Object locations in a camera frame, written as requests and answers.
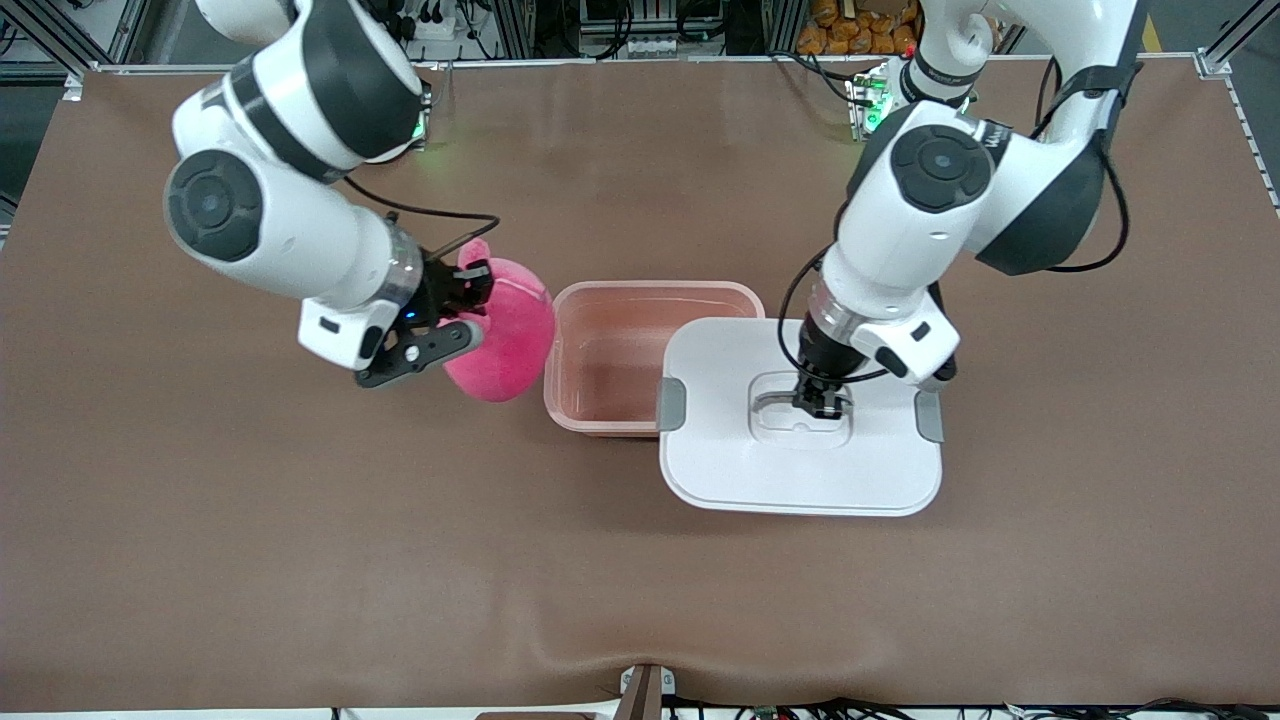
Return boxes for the pink plush toy with sunglasses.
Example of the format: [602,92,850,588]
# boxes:
[442,238,557,403]

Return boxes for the white box lid grey latches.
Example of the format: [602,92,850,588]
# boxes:
[657,316,944,518]

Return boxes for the pink translucent plastic box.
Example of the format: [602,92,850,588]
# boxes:
[543,280,767,439]

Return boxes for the white power strip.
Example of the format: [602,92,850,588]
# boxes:
[395,0,461,41]

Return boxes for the orange snack bags pile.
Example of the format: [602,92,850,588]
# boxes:
[795,0,921,56]

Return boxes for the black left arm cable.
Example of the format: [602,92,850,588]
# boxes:
[777,55,1131,386]

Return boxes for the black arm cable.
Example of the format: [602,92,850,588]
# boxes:
[345,178,501,261]
[777,55,1131,386]

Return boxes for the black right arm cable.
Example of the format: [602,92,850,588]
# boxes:
[345,178,501,261]

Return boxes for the aluminium frame post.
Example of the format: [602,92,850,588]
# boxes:
[487,0,536,59]
[762,0,801,56]

